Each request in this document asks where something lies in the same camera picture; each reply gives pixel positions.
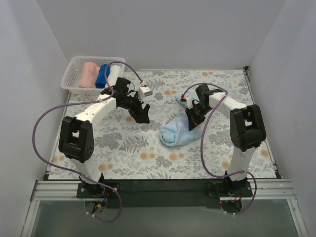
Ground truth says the light blue towel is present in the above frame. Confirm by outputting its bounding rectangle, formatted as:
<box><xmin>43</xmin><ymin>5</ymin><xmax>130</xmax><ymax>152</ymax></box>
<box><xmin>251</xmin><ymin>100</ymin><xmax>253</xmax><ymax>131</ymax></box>
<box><xmin>159</xmin><ymin>92</ymin><xmax>204</xmax><ymax>148</ymax></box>

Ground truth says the pink towel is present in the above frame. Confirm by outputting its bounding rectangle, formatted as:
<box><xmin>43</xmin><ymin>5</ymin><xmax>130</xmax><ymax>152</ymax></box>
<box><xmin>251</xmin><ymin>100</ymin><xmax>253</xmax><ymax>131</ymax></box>
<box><xmin>79</xmin><ymin>62</ymin><xmax>100</xmax><ymax>89</ymax></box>

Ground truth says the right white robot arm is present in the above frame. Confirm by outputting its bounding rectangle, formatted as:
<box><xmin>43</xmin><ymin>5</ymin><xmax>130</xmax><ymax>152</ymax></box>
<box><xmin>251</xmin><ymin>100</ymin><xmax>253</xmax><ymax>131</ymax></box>
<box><xmin>180</xmin><ymin>83</ymin><xmax>266</xmax><ymax>197</ymax></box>

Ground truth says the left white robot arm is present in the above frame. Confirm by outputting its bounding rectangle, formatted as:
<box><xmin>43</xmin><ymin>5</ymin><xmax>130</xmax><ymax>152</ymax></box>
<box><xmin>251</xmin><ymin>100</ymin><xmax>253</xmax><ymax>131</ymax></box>
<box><xmin>58</xmin><ymin>77</ymin><xmax>153</xmax><ymax>197</ymax></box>

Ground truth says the white rolled towel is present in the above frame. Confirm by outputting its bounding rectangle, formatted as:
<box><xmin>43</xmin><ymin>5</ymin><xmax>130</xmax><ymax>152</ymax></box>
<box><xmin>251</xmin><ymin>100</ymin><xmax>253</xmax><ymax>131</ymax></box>
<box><xmin>107</xmin><ymin>65</ymin><xmax>121</xmax><ymax>86</ymax></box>

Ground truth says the blue rolled towel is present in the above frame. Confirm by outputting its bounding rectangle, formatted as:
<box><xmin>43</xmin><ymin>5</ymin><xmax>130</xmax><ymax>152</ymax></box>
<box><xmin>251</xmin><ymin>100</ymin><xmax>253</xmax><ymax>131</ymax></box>
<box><xmin>95</xmin><ymin>64</ymin><xmax>110</xmax><ymax>89</ymax></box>

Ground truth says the white plastic basket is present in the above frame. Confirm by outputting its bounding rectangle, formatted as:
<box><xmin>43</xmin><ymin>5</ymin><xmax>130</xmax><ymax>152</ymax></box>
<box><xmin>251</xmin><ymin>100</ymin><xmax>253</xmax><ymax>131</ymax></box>
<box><xmin>60</xmin><ymin>56</ymin><xmax>125</xmax><ymax>95</ymax></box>

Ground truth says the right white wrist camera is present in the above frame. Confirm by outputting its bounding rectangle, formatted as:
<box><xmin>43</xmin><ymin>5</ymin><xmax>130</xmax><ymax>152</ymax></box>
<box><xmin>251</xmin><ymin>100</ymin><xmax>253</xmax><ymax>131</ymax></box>
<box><xmin>180</xmin><ymin>95</ymin><xmax>195</xmax><ymax>109</ymax></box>

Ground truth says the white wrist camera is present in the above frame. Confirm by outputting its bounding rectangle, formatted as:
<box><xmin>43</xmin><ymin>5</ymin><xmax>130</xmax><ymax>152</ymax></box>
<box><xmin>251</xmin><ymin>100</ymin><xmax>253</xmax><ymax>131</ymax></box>
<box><xmin>138</xmin><ymin>86</ymin><xmax>153</xmax><ymax>102</ymax></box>
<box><xmin>180</xmin><ymin>95</ymin><xmax>195</xmax><ymax>109</ymax></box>

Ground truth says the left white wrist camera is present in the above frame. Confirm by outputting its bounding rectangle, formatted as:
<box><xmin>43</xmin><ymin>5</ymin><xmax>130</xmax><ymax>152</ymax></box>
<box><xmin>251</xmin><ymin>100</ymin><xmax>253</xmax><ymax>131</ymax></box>
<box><xmin>138</xmin><ymin>86</ymin><xmax>153</xmax><ymax>102</ymax></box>

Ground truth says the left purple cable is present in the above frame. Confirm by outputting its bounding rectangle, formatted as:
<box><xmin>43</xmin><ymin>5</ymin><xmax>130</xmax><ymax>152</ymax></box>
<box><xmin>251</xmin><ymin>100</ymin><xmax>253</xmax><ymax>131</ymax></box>
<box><xmin>32</xmin><ymin>61</ymin><xmax>146</xmax><ymax>223</ymax></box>

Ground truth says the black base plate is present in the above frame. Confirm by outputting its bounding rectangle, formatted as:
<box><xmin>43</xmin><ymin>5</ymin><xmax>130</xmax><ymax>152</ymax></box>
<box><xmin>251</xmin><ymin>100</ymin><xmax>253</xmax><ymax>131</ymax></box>
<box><xmin>76</xmin><ymin>179</ymin><xmax>255</xmax><ymax>212</ymax></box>

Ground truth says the aluminium rail frame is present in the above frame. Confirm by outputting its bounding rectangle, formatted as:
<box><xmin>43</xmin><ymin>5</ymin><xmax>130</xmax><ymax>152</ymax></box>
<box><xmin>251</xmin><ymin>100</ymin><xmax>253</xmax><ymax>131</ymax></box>
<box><xmin>21</xmin><ymin>179</ymin><xmax>308</xmax><ymax>237</ymax></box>

